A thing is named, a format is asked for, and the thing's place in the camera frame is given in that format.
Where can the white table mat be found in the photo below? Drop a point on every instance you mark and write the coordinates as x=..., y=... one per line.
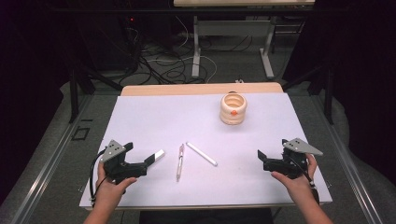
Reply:
x=186, y=124

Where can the aluminium floor rail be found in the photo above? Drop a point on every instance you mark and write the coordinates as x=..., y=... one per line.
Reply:
x=49, y=161
x=345, y=161

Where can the black metal stand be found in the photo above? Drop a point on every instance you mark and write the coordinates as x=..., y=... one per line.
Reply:
x=73, y=93
x=328, y=96

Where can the cream ribbed pen holder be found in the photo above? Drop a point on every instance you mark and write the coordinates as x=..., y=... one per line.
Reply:
x=233, y=115

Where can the person's left hand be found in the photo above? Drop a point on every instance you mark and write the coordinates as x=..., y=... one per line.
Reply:
x=109, y=189

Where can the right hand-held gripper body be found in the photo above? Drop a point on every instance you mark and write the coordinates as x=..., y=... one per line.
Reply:
x=295, y=161

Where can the dark computer tower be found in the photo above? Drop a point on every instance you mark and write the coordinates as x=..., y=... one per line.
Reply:
x=106, y=40

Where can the white pen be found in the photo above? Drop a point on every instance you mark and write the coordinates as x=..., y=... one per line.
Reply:
x=201, y=154

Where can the white-framed desk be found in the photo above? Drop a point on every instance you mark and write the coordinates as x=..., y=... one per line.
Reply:
x=196, y=46

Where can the light wooden table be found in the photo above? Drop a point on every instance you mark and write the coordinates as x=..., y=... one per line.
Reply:
x=186, y=89

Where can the person's right hand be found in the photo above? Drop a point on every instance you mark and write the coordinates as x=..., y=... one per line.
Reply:
x=299, y=186

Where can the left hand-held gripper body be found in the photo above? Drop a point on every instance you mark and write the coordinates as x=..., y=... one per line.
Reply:
x=112, y=151

